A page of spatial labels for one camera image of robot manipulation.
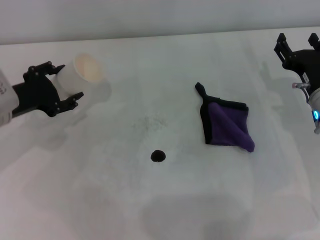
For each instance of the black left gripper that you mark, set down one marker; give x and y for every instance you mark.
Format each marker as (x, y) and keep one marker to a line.
(37, 93)

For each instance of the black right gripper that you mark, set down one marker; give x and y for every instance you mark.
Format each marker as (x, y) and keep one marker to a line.
(306, 61)

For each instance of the white paper cup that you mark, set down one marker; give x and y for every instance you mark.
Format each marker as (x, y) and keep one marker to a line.
(75, 77)

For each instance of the purple rag with black trim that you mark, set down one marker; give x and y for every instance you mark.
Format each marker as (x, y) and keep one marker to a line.
(225, 120)

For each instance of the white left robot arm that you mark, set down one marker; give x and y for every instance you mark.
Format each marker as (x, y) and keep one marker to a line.
(6, 100)

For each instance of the black water stain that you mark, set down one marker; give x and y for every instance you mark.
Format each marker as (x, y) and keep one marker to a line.
(158, 156)

